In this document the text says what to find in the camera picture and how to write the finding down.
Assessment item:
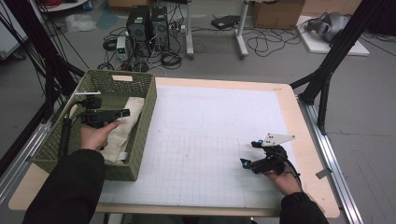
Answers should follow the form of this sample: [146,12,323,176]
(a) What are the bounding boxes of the cream printed cloth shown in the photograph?
[101,96,146,165]

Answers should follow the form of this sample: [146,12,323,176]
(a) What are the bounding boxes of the white floor board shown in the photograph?
[297,15,371,57]

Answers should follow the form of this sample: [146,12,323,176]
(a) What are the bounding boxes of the green woven basket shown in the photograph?
[31,69,158,182]

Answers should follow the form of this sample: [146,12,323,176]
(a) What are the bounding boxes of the narrow black computer tower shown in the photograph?
[150,6,171,52]

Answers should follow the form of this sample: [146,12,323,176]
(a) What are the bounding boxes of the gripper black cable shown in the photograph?
[59,104,78,158]
[284,158,304,191]

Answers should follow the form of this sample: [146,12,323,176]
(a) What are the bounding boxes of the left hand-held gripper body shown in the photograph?
[74,91,118,129]

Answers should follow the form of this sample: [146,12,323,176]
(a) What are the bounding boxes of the person's left hand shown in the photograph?
[79,120,120,152]

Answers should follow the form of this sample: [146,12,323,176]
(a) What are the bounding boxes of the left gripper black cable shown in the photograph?
[59,104,78,158]

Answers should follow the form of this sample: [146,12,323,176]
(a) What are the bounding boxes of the grey power supply unit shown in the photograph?
[116,35,129,62]

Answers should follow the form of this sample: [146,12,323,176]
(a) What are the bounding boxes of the large cardboard box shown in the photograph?
[251,0,306,30]

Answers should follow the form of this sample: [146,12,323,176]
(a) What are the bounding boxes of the white desk leg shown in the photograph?
[235,0,250,59]
[185,0,194,60]

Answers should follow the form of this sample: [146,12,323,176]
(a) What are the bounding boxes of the person's right hand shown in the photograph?
[264,172,303,197]

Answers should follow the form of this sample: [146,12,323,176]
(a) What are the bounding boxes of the grey rounded device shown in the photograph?
[305,11,351,43]

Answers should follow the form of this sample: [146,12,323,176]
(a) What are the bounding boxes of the black frame stand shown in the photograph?
[289,0,387,135]
[0,0,85,123]

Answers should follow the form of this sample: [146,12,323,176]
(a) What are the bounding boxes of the tangled black floor cables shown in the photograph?
[247,27,302,58]

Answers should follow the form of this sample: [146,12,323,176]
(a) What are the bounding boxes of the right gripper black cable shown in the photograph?
[284,158,304,191]

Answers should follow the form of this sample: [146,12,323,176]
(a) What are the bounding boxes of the grey tape piece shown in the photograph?
[315,168,332,180]

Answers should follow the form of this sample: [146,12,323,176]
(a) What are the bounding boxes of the aluminium rail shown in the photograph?
[298,99,363,224]
[0,120,52,203]

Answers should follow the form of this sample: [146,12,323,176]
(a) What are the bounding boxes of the clear plastic bag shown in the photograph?
[64,13,97,34]

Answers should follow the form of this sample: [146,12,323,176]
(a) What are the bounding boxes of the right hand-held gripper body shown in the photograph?
[251,133,296,175]

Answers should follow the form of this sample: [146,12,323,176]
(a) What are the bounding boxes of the wide black computer tower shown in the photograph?
[125,5,152,58]

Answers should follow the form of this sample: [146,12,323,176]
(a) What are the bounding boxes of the coiled black floor cable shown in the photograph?
[160,50,183,70]

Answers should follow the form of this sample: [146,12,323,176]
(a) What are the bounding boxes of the white grid mat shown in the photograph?
[98,85,292,210]

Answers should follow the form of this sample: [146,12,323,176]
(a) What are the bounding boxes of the flat black box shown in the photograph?
[210,14,241,31]

